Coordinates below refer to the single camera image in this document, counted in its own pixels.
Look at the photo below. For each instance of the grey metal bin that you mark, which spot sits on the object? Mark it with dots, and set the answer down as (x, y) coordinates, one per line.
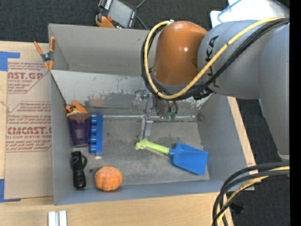
(145, 168)

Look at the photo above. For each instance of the black cylinder on white bracket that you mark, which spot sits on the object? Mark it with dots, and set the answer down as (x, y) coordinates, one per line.
(202, 94)

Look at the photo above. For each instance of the blue studded building block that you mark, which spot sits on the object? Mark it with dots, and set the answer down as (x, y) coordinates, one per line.
(97, 135)

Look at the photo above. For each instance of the black flashlight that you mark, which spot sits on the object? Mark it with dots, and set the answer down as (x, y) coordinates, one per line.
(78, 171)

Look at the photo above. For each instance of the brown cardboard board red print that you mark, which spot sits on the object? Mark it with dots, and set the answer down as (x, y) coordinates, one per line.
(28, 116)

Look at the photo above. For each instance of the clear purple cup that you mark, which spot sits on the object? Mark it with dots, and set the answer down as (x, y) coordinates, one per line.
(79, 131)

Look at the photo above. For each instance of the orange toy pumpkin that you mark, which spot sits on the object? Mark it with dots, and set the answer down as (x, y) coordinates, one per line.
(108, 178)

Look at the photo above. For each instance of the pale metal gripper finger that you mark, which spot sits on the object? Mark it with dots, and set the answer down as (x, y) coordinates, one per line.
(144, 100)
(146, 128)

